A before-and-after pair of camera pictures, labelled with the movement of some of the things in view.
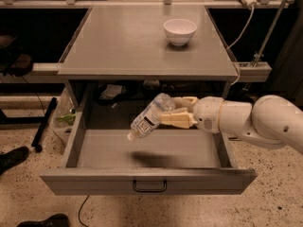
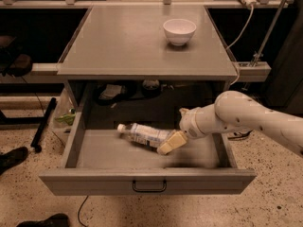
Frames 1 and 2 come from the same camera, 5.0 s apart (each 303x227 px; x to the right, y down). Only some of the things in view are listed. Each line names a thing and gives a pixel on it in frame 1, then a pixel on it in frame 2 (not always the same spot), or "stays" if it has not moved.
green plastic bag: x=69 y=117 stays
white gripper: x=208 y=113 → x=188 y=124
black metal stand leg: x=41 y=129 stays
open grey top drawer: x=104 y=162 stays
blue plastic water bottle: x=149 y=119 → x=149 y=136
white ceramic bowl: x=179 y=31 stays
